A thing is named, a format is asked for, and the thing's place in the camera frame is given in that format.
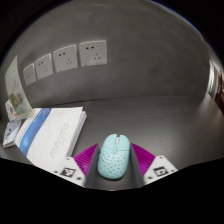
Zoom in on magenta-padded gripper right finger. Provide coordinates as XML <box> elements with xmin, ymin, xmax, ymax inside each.
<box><xmin>129</xmin><ymin>142</ymin><xmax>179</xmax><ymax>188</ymax></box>

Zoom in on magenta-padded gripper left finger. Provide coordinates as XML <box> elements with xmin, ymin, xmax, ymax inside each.
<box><xmin>52</xmin><ymin>143</ymin><xmax>102</xmax><ymax>189</ymax></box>

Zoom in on light blue perforated computer mouse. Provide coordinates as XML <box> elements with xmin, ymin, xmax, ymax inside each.
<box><xmin>97</xmin><ymin>133</ymin><xmax>131</xmax><ymax>181</ymax></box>

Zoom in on white book with blue stripe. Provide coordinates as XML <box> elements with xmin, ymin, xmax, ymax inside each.
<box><xmin>14</xmin><ymin>106</ymin><xmax>88</xmax><ymax>174</ymax></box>

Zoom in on grey patterned booklet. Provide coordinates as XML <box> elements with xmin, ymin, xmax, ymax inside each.
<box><xmin>2</xmin><ymin>119</ymin><xmax>24</xmax><ymax>149</ymax></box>

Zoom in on small white illustrated card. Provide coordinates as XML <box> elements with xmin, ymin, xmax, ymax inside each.
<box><xmin>4</xmin><ymin>99</ymin><xmax>19</xmax><ymax>122</ymax></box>

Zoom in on green food flyer stand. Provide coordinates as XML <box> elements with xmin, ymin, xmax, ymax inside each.
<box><xmin>4</xmin><ymin>55</ymin><xmax>34</xmax><ymax>121</ymax></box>

